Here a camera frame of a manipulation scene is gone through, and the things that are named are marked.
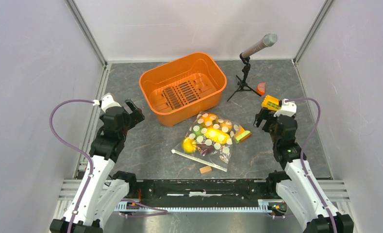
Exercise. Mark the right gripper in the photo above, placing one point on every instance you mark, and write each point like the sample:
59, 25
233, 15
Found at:
259, 117

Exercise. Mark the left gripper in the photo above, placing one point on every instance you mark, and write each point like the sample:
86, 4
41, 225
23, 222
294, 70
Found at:
136, 115

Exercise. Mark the orange plastic basket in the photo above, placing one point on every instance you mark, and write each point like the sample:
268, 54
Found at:
182, 88

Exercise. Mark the yellow toy mango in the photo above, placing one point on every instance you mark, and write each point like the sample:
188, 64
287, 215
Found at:
216, 135

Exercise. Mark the polka dot zip top bag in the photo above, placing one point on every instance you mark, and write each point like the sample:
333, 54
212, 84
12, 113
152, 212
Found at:
209, 140

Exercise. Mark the yellow toy lemon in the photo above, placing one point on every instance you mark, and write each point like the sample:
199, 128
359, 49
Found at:
189, 145

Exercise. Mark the dark red toy onion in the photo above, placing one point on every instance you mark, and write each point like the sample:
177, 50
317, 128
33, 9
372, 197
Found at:
206, 150

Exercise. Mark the yellow toy bell pepper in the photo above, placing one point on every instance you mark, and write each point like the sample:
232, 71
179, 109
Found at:
207, 119

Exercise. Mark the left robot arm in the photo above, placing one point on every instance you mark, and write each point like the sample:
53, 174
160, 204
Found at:
90, 210

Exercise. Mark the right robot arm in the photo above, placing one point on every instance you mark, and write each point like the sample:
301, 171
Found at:
296, 184

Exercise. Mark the yellow window toy brick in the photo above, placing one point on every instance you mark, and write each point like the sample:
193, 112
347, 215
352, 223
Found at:
271, 103

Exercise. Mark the yellow green brown brick stack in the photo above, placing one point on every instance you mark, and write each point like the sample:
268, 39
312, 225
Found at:
241, 135

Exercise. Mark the orange semicircle toy slice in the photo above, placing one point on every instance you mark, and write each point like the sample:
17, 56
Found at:
261, 88

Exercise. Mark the black microphone tripod stand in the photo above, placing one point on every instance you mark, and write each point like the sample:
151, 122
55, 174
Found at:
242, 83

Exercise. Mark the tan wooden block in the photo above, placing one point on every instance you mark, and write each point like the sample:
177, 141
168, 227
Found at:
205, 169

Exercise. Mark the silver microphone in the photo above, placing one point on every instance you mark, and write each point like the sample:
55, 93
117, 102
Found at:
267, 41

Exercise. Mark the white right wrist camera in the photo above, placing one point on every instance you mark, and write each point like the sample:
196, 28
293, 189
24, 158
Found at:
288, 108

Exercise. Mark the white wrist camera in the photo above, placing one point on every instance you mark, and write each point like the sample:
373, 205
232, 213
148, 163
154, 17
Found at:
106, 102
288, 108

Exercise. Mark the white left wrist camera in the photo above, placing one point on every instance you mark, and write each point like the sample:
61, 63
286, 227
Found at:
106, 102

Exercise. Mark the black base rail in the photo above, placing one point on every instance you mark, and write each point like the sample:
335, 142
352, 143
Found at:
202, 192

